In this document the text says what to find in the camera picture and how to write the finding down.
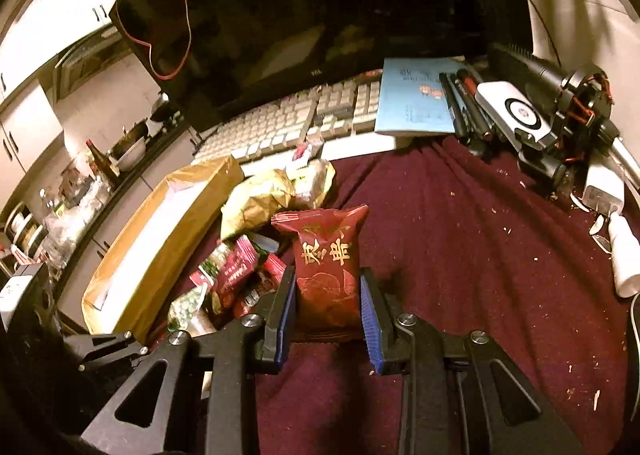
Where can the small red snack packet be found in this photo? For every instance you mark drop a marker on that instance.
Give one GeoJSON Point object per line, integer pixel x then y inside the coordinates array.
{"type": "Point", "coordinates": [262, 285]}

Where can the white mechanical keyboard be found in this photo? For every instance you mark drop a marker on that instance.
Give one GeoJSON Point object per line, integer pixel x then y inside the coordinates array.
{"type": "Point", "coordinates": [280, 125]}

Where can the white device with round logo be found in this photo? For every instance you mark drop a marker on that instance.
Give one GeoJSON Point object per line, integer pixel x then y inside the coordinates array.
{"type": "Point", "coordinates": [520, 112]}

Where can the gold snack packet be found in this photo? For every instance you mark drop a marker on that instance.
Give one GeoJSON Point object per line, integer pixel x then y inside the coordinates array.
{"type": "Point", "coordinates": [255, 202]}

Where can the white kitchen cabinets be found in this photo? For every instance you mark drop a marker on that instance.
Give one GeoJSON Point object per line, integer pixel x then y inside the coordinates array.
{"type": "Point", "coordinates": [30, 125]}

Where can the dish rack with plates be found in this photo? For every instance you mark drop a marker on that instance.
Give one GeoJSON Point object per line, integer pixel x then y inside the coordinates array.
{"type": "Point", "coordinates": [22, 230]}

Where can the maroon cloth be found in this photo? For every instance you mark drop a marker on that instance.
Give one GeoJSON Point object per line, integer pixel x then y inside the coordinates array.
{"type": "Point", "coordinates": [475, 260]}

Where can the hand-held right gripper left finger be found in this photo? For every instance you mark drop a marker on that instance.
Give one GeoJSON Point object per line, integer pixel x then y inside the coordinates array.
{"type": "Point", "coordinates": [289, 317]}

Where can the blue snack packet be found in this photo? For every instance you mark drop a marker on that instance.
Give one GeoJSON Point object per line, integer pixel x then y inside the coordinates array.
{"type": "Point", "coordinates": [263, 242]}

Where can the metal bowl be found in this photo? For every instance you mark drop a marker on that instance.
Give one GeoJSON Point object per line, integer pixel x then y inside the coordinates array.
{"type": "Point", "coordinates": [129, 155]}

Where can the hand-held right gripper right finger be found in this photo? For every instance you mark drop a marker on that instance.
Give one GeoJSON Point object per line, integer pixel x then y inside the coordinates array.
{"type": "Point", "coordinates": [370, 322]}

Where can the yellow-brown cardboard box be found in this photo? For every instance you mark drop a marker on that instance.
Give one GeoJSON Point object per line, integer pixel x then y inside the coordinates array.
{"type": "Point", "coordinates": [150, 245]}

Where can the light blue booklet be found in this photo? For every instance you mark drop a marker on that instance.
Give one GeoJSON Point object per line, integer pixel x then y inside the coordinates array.
{"type": "Point", "coordinates": [410, 100]}

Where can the dark red snack packet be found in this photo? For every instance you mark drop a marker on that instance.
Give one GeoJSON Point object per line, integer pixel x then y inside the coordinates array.
{"type": "Point", "coordinates": [325, 275]}

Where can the dark glass bottle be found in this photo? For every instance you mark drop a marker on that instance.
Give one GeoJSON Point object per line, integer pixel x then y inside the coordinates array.
{"type": "Point", "coordinates": [102, 165]}

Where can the black computer monitor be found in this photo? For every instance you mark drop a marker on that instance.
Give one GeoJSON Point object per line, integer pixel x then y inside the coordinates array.
{"type": "Point", "coordinates": [300, 10]}

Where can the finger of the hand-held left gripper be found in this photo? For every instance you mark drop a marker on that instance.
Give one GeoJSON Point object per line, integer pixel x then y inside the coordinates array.
{"type": "Point", "coordinates": [105, 347]}

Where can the green red snack packet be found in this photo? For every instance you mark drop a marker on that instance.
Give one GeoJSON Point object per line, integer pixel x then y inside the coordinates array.
{"type": "Point", "coordinates": [212, 262]}

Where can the white plastic bottle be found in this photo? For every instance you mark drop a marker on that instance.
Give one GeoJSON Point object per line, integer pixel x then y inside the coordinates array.
{"type": "Point", "coordinates": [625, 260]}

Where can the red snack packet with label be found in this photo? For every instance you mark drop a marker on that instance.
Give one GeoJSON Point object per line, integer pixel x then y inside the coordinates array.
{"type": "Point", "coordinates": [232, 275]}

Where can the white charger adapter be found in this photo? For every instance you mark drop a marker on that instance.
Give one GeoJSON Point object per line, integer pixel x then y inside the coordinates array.
{"type": "Point", "coordinates": [602, 187]}

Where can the black marker with red band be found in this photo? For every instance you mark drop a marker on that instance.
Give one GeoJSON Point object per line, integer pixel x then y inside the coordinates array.
{"type": "Point", "coordinates": [475, 95]}

